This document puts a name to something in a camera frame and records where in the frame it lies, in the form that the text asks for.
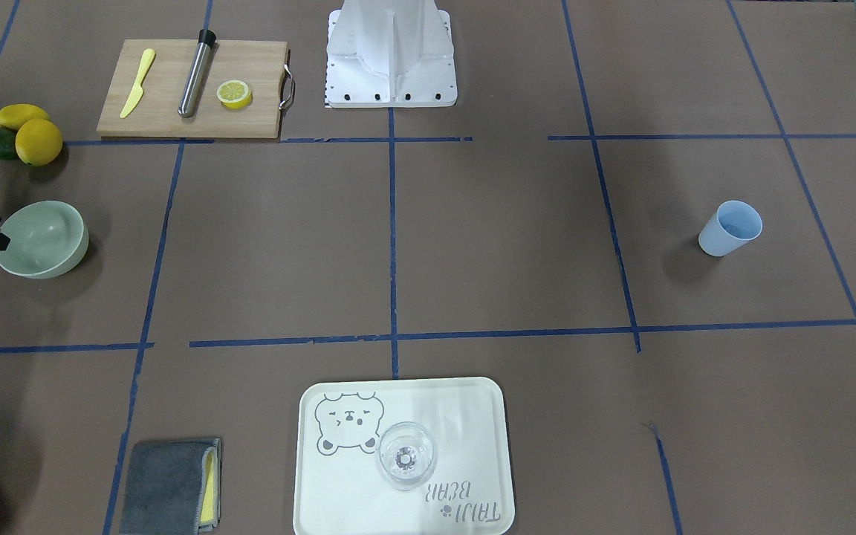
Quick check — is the green bowl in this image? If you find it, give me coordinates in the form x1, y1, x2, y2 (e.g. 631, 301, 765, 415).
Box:
0, 200, 91, 279

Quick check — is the grey yellow cloth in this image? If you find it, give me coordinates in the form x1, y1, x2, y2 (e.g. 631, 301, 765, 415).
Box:
119, 437, 223, 534

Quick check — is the wooden cutting board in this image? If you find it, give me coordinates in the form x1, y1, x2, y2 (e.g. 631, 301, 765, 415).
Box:
97, 39, 289, 139

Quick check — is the cream bear tray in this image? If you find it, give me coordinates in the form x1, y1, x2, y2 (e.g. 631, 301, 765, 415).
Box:
293, 377, 514, 534

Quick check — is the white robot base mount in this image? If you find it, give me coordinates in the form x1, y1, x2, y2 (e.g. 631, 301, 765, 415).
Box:
324, 1, 458, 108

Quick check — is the steel muddler black cap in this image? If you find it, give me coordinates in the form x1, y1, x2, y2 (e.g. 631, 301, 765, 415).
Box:
178, 28, 216, 118

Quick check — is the yellow plastic knife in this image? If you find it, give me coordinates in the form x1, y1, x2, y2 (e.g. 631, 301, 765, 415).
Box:
119, 48, 156, 119

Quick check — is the yellow lemon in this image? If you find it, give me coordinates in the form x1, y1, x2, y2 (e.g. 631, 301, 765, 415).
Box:
15, 118, 64, 167

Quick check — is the light blue cup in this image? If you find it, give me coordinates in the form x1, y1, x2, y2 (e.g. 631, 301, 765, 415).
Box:
698, 200, 763, 257

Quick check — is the clear glass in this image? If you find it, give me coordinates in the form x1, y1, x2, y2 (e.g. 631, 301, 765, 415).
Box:
377, 422, 438, 491

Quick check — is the yellow mango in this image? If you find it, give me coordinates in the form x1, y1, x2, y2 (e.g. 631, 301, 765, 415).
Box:
0, 103, 51, 132

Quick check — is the half lemon slice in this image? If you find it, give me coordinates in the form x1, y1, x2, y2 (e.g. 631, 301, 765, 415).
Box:
216, 80, 253, 109

